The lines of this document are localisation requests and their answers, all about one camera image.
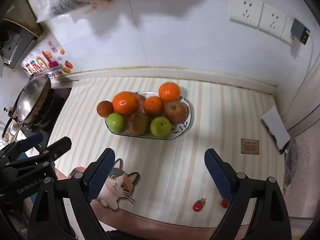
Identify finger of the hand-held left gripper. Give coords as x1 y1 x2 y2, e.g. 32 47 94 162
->
4 136 72 172
0 132 44 158

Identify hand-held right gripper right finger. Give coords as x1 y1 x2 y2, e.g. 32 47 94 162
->
204 148 292 240

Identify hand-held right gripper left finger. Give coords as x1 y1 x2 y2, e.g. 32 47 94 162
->
27 148 116 240

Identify green apple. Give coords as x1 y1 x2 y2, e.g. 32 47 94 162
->
107 113 126 133
150 116 172 137

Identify bird patterned ceramic plate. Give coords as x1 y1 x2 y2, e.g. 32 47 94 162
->
104 91 193 140

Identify dark red tomato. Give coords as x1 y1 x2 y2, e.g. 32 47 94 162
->
97 100 114 118

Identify large orange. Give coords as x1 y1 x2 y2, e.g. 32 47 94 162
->
112 91 140 116

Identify small orange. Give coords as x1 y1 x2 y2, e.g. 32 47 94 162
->
143 96 165 115

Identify medium orange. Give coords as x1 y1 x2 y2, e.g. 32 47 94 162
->
158 82 181 102

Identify person's left forearm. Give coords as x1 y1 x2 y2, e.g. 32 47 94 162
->
22 197 38 222

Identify cat shaped mat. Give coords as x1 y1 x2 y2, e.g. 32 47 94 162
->
67 158 140 210

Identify strawberry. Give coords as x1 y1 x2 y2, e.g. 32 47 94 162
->
192 198 207 212

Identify steel wok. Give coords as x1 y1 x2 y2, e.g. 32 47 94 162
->
2 76 52 140

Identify brown rectangular label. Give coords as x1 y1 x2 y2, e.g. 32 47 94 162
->
241 138 260 154

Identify striped table cover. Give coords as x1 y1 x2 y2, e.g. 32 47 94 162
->
47 74 288 232

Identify person's dark clothing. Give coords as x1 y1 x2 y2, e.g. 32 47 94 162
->
105 229 128 240

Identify floral patterned glass door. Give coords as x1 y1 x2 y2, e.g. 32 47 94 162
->
281 120 320 220

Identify black range hood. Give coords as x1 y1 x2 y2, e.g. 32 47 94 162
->
0 17 40 70

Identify clear plastic bag dark contents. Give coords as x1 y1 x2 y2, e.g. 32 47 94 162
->
36 0 100 23

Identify dark charger plug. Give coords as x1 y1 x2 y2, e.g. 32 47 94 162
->
290 18 311 45

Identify colourful wall stickers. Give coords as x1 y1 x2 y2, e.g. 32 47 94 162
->
21 40 74 78

